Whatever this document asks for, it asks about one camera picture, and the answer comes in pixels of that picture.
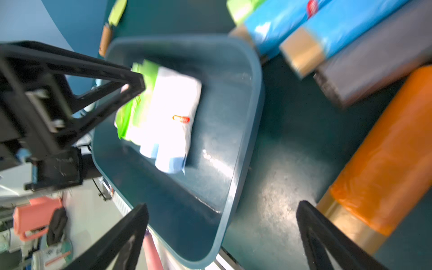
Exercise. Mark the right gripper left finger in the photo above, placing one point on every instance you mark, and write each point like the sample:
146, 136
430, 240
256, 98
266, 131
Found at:
121, 246

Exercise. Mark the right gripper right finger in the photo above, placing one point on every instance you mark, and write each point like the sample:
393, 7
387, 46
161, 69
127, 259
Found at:
321, 238

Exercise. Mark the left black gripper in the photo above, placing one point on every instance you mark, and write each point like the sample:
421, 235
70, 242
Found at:
40, 113

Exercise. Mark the green trash bag roll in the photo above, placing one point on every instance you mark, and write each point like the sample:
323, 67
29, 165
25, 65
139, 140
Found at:
124, 115

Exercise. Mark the white roll red label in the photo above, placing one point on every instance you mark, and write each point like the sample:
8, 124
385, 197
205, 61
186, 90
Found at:
175, 102

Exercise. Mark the white blue trash bag roll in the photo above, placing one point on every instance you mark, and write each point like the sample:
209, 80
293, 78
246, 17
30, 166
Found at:
152, 129

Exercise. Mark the teal plastic storage box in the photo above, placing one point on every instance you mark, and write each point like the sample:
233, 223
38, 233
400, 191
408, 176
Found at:
190, 212

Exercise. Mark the orange trash bag roll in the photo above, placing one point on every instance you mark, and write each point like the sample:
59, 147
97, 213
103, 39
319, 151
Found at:
390, 172

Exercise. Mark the grey trash bag roll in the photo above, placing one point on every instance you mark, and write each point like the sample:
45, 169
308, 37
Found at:
384, 54

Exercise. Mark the pink plastic jug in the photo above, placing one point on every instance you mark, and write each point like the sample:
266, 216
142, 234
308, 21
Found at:
31, 221

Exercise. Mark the purple toy shovel pink handle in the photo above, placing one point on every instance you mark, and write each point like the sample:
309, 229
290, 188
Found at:
152, 257

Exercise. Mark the green trowel wooden handle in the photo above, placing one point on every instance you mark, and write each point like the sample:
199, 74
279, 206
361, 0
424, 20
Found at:
114, 17

